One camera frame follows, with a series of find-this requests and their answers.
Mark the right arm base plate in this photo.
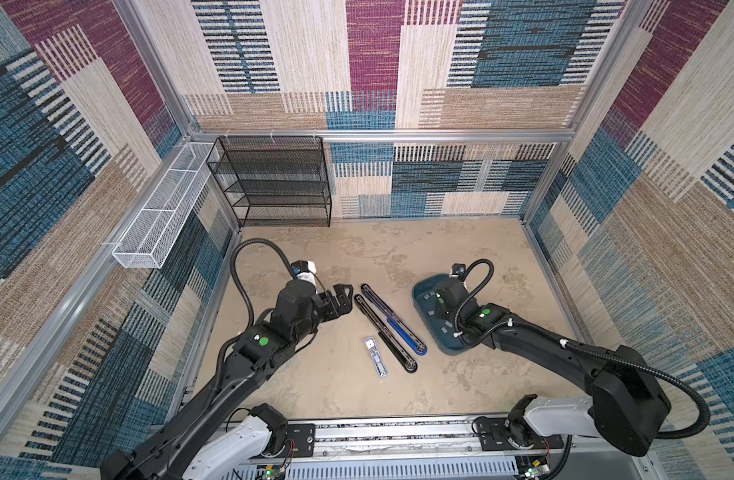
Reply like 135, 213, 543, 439
471, 416, 565, 452

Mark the black stapler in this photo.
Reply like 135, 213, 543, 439
353, 294, 418, 374

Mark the teal plastic tray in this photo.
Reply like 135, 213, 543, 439
412, 274, 469, 356

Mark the black wire mesh shelf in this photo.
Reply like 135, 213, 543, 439
206, 136, 332, 227

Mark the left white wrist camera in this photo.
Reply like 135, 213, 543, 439
290, 260, 317, 287

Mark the white wire mesh basket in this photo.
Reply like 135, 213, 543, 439
112, 142, 212, 269

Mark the aluminium mounting rail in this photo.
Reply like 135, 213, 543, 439
219, 414, 664, 479

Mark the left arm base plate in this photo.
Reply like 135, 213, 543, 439
266, 423, 316, 460

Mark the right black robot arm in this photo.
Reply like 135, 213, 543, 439
428, 259, 711, 457

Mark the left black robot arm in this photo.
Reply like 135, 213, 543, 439
100, 239, 354, 479

